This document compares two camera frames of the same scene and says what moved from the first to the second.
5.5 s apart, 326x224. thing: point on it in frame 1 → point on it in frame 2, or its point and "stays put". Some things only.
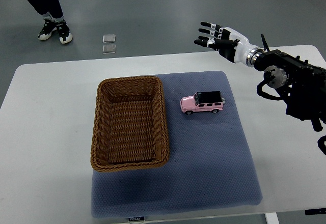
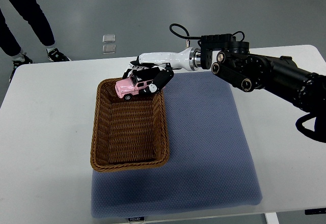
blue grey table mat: (211, 164) stays put
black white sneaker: (65, 35) → (54, 55)
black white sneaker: (49, 26) → (22, 59)
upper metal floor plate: (109, 38) stays put
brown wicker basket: (129, 130) stays put
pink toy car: (202, 101) → (132, 86)
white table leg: (271, 218) stays put
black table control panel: (315, 211) stays put
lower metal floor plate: (108, 49) stays put
